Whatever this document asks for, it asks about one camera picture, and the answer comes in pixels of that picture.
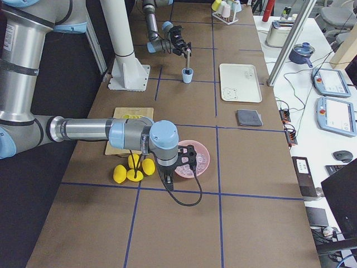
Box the teach pendant tablet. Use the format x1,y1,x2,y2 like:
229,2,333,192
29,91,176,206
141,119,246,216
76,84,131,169
316,97,356,137
312,68,351,98

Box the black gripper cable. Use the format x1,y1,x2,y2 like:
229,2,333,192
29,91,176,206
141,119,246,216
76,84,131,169
128,149,203,207

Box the black box with label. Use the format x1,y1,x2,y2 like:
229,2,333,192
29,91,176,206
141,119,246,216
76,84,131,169
292,156,319,200

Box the grey folded cloth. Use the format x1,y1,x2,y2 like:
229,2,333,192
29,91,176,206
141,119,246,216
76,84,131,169
236,109,263,127

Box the white wire cup rack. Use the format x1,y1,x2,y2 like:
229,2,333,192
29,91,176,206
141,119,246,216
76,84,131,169
211,0,242,25

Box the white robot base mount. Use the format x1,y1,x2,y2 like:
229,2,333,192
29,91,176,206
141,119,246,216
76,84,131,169
100,0,151,92

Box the steel muddler with black tip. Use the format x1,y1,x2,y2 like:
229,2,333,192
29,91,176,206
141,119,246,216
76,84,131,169
184,52,191,75

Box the black computer mouse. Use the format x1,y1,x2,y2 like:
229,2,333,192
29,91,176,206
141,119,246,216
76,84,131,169
332,150,353,163

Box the cream bear serving tray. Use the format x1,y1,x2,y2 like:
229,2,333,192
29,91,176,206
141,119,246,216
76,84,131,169
219,63,262,103

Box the yellow lemon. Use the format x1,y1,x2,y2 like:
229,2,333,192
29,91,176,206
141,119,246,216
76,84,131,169
128,154,141,169
127,169,144,182
113,165,127,184
142,158,156,176

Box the black keyboard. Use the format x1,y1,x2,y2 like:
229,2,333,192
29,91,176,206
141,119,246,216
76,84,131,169
325,165,345,176

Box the light blue plastic cup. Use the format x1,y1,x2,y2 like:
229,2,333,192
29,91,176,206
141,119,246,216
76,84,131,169
182,68,194,84

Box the aluminium frame post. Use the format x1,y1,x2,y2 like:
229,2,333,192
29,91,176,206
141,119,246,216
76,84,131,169
267,0,316,87

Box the wooden cutting board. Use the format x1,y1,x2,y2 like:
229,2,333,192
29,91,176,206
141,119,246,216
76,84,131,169
104,107,154,157

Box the black cable connectors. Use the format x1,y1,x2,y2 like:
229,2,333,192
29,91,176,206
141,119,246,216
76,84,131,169
279,108,291,123
284,124,297,148

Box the black monitor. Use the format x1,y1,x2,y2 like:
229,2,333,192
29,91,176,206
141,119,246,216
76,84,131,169
316,160,356,255

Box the white toaster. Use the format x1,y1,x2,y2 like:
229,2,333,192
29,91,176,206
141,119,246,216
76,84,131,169
265,20,295,48

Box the blue saucepan with lid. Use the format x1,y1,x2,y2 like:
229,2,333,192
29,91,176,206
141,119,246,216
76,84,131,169
289,42,315,68

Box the yellow cup on rack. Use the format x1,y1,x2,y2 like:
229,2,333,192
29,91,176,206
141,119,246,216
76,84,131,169
211,0,221,11

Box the pink bowl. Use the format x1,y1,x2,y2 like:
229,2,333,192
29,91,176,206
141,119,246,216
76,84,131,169
173,140,211,179

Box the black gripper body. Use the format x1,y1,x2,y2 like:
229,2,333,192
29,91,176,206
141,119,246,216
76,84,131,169
168,26,187,55
156,144,197,175

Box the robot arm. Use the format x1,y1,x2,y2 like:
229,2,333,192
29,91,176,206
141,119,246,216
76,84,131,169
1,1,117,202
142,0,191,59

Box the pink cup on rack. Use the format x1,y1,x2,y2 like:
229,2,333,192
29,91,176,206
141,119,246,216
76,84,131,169
217,2,231,19

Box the clear ice cubes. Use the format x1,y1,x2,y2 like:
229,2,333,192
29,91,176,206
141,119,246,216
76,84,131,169
175,144,208,174

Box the red bottle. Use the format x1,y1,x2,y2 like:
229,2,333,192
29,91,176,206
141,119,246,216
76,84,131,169
262,0,275,22

